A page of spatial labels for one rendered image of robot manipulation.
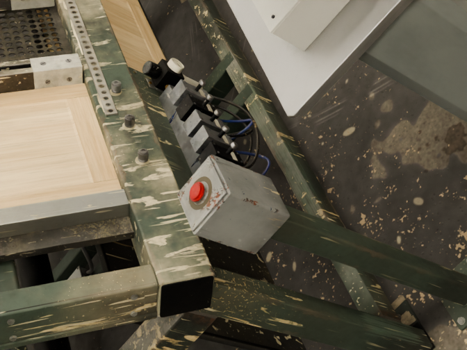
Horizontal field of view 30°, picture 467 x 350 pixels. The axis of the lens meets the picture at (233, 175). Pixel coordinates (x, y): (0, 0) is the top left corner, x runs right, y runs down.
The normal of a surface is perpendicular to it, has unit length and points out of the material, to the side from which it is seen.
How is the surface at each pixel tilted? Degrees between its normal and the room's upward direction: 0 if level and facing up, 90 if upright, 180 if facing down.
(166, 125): 90
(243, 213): 90
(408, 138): 0
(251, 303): 90
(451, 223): 0
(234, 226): 90
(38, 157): 56
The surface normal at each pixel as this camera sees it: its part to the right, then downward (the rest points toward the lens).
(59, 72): 0.32, 0.65
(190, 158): -0.73, -0.29
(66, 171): 0.09, -0.74
